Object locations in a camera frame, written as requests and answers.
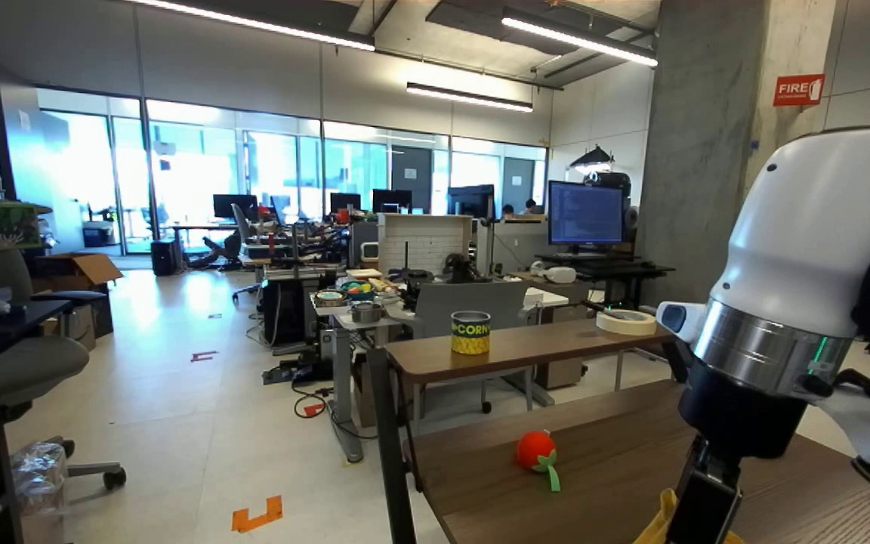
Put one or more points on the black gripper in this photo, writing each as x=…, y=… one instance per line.
x=740, y=411

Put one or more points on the red toy pepper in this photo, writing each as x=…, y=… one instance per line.
x=534, y=452

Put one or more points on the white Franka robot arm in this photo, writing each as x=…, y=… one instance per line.
x=815, y=232

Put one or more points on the black slanted table leg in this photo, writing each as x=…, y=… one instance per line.
x=671, y=359

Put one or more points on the beige masking tape roll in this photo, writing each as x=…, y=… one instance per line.
x=625, y=321

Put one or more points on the long wooden side table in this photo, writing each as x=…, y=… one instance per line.
x=546, y=344

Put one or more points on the black monitor desk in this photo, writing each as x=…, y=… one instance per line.
x=604, y=270

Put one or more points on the yellow green labelled tub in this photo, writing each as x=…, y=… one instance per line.
x=470, y=334

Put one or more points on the grey partition panel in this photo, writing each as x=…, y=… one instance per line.
x=470, y=299

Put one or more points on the large computer monitor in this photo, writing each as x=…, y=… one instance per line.
x=587, y=216

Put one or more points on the white partition board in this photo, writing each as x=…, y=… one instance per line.
x=423, y=242

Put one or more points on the cluttered grey desk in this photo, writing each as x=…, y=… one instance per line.
x=346, y=334

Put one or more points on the red fire sign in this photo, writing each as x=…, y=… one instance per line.
x=797, y=90

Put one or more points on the long ceiling light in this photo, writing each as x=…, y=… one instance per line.
x=576, y=39
x=470, y=97
x=255, y=26

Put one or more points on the cardboard box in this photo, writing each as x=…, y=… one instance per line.
x=82, y=292

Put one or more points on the clear plastic bottle pack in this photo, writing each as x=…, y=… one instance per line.
x=36, y=487

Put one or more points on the grey office chair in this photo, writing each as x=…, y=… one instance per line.
x=31, y=368

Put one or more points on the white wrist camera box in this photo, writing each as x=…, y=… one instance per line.
x=682, y=321

